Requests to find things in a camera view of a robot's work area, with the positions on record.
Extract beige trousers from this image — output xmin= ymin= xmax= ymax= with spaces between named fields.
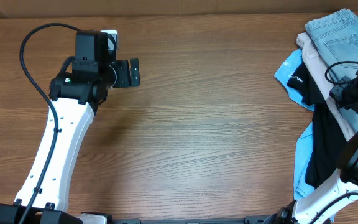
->
xmin=296 ymin=32 xmax=358 ymax=140

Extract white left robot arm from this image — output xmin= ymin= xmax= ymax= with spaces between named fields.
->
xmin=0 ymin=57 xmax=140 ymax=223

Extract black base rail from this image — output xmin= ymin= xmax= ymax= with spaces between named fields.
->
xmin=79 ymin=214 xmax=273 ymax=224

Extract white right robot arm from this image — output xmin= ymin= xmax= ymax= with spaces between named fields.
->
xmin=263 ymin=70 xmax=358 ymax=223

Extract light blue denim shorts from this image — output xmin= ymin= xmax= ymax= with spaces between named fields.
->
xmin=305 ymin=9 xmax=358 ymax=132

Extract light blue t-shirt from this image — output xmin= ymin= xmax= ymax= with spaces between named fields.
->
xmin=273 ymin=48 xmax=338 ymax=222

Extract black garment with white logo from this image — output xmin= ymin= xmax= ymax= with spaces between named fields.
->
xmin=287 ymin=63 xmax=347 ymax=187

